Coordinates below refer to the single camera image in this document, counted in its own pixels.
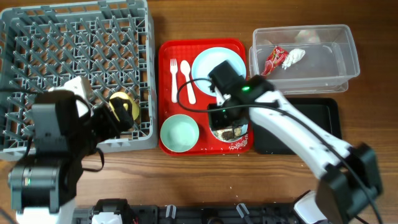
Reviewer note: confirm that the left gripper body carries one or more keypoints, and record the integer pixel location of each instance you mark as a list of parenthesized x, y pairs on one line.
[(102, 126)]

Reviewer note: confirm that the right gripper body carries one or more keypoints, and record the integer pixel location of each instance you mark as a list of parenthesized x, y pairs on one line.
[(226, 118)]

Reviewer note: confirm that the yellow plastic cup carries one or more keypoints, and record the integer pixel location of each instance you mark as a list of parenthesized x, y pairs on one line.
[(135, 107)]

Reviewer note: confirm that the food scraps and rice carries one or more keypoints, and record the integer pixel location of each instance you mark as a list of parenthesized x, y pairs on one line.
[(230, 134)]

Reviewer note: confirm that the light blue bowl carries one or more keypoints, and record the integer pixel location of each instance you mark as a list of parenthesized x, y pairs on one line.
[(227, 129)]

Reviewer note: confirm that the green bowl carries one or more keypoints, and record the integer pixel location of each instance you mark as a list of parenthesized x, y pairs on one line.
[(179, 133)]

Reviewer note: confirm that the large light blue plate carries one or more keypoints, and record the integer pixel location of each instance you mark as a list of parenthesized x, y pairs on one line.
[(207, 60)]

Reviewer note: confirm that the white plastic fork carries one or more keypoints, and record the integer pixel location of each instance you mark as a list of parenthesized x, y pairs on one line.
[(174, 70)]

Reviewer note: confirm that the white plastic spoon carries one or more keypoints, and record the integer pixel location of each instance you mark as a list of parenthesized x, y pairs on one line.
[(185, 69)]

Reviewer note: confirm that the red snack wrapper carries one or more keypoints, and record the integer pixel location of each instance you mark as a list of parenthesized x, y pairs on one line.
[(276, 58)]

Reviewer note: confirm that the white napkin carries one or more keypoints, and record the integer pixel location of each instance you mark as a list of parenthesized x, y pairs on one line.
[(293, 57)]

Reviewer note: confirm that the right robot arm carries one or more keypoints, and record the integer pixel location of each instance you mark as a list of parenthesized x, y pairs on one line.
[(348, 177)]

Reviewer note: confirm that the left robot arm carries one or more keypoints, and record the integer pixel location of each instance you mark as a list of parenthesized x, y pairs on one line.
[(43, 185)]

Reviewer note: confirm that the grey dishwasher rack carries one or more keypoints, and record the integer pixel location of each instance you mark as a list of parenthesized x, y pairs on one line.
[(110, 43)]

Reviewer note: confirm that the red plastic tray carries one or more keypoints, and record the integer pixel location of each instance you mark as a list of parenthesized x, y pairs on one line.
[(188, 50)]

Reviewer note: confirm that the black plastic tray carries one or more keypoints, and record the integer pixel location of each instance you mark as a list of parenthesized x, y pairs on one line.
[(322, 111)]

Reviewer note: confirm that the clear plastic bin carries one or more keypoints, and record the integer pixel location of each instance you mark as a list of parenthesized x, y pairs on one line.
[(330, 59)]

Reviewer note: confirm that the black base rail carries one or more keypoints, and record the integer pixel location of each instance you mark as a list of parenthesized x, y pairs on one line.
[(267, 213)]

